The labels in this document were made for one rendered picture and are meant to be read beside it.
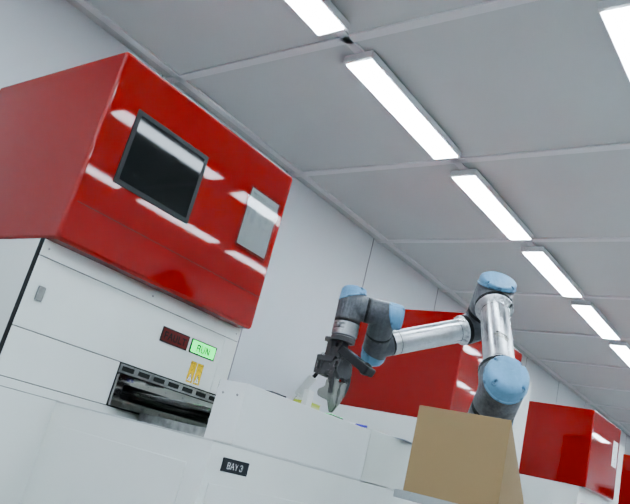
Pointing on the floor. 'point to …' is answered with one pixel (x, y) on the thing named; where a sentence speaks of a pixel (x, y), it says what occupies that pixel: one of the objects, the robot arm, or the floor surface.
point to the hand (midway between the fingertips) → (333, 408)
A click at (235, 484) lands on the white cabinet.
